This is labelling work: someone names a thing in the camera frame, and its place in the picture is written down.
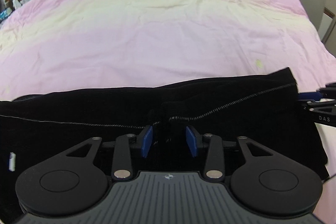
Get brown wooden desk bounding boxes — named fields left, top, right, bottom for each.
left=1, top=0, right=23, bottom=22

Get black pants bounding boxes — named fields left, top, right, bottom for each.
left=1, top=68, right=329, bottom=223

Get pink bed cover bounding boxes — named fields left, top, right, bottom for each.
left=0, top=0, right=336, bottom=224

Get grey bedside chair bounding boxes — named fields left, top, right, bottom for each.
left=299, top=0, right=326, bottom=30

